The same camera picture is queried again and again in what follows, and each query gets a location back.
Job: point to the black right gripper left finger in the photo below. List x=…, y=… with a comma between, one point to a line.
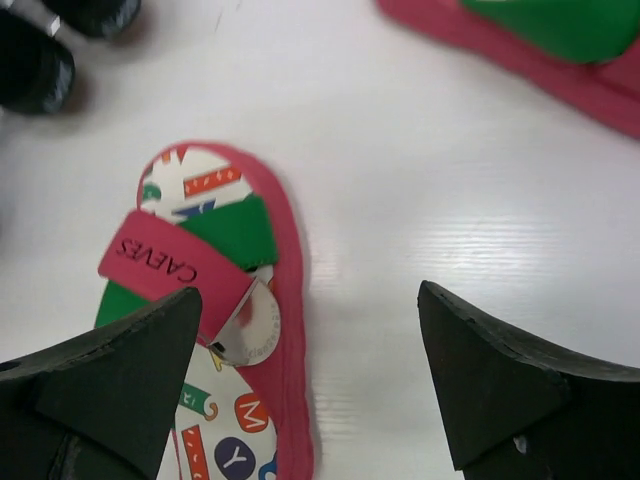
x=100, y=405

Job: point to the pink sandal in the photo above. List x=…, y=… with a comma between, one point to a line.
x=584, y=53
x=215, y=218

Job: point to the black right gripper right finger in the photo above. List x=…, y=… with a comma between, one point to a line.
x=517, y=406

